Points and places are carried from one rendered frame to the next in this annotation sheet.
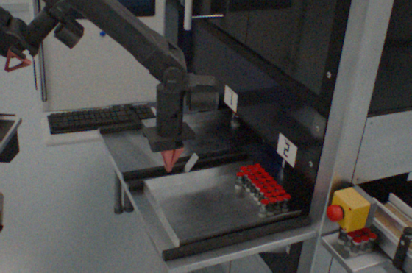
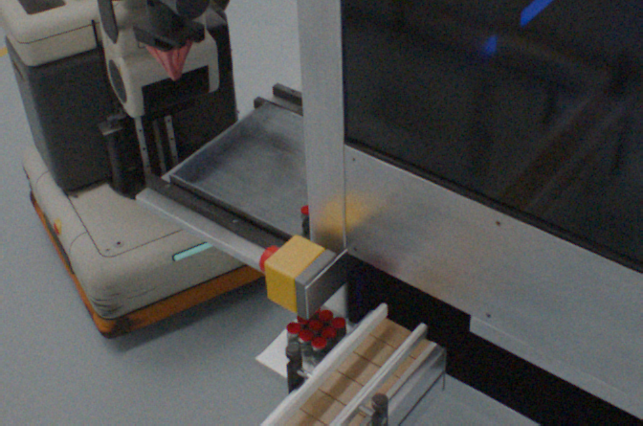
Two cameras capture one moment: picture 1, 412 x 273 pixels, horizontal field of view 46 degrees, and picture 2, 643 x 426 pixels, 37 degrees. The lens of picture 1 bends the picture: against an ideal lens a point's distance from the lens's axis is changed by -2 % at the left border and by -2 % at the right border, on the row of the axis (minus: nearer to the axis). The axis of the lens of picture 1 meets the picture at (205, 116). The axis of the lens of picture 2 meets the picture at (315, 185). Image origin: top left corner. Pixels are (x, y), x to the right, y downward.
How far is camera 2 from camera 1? 1.38 m
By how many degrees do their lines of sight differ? 55
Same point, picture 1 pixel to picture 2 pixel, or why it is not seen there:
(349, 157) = (328, 197)
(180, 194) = (287, 145)
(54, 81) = not seen: outside the picture
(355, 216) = (272, 280)
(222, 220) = (263, 199)
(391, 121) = (396, 182)
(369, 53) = (314, 25)
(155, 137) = (144, 22)
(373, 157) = (376, 228)
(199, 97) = not seen: outside the picture
